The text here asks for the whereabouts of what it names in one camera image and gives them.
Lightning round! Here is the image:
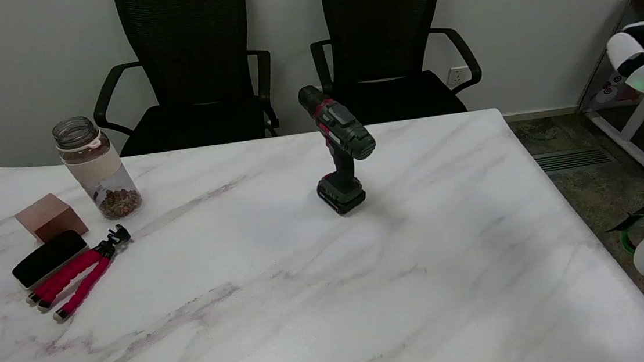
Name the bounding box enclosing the floor vent grille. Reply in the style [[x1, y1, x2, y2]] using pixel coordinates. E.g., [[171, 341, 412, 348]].
[[533, 146, 613, 175]]

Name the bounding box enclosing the black whiteboard eraser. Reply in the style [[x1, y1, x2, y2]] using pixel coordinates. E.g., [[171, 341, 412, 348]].
[[9, 228, 92, 290]]

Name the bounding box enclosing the green black power screwdriver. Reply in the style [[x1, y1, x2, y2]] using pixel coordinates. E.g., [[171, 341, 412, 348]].
[[297, 80, 382, 218]]

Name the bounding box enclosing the black mesh office chair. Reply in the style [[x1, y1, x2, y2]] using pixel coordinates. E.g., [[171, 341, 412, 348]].
[[84, 0, 281, 160], [305, 0, 486, 130]]

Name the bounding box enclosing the glass jar with nuts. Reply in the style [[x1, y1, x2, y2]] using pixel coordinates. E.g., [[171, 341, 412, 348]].
[[51, 111, 144, 224]]

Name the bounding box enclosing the brown wooden block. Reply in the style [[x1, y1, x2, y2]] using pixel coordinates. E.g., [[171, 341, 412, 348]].
[[13, 190, 90, 246]]

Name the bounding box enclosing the white wall power outlet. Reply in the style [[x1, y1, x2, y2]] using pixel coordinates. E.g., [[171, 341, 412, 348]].
[[446, 66, 470, 87]]

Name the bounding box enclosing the red flexible mini tripod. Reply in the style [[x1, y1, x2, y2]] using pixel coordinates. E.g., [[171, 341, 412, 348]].
[[20, 223, 138, 324]]

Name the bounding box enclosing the panda print side panel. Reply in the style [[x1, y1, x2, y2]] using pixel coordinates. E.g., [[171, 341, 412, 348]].
[[569, 0, 644, 113]]

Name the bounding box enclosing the white desk with leg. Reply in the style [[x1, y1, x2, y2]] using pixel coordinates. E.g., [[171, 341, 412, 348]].
[[576, 0, 644, 184]]

